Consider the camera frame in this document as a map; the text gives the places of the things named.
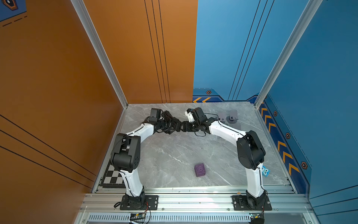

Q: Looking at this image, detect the left aluminium corner post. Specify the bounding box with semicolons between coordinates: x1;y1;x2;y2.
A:
69;0;129;108

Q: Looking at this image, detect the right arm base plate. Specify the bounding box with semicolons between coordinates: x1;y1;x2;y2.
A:
231;195;272;211

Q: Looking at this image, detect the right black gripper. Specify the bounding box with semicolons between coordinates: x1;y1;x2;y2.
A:
177;120;200;132

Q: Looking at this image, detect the green circuit board left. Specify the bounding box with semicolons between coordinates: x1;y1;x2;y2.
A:
129;213;146;224

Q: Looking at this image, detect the right aluminium corner post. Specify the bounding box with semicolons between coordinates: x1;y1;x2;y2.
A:
254;0;323;109

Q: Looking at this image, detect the black phone stand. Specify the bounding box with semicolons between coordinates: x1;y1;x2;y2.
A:
167;117;182;134
161;111;173;122

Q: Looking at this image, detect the aluminium front rail frame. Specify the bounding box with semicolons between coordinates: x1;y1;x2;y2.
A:
75;185;319;224

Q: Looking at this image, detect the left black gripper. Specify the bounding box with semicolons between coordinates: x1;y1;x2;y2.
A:
157;115;179;134

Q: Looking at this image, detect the circuit board right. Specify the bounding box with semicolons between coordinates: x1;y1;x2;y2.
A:
250;214;265;224

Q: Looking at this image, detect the aluminium corner post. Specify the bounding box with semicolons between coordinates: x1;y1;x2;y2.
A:
254;0;323;109
69;0;129;108

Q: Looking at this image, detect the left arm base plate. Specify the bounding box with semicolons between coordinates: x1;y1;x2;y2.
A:
119;195;159;211

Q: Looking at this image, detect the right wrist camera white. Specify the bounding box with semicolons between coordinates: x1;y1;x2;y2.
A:
185;108;195;123

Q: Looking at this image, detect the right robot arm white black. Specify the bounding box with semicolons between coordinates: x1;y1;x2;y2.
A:
182;107;268;211

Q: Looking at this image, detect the purple square box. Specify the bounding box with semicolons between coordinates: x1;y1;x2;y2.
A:
194;163;206;177

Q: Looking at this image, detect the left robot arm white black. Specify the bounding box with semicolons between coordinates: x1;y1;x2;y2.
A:
110;108;181;208

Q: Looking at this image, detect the blue cartoon sticker card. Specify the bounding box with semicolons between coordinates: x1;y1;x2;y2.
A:
262;166;270;177

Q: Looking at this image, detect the black white checkerboard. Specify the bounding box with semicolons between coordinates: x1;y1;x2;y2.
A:
99;162;125;189

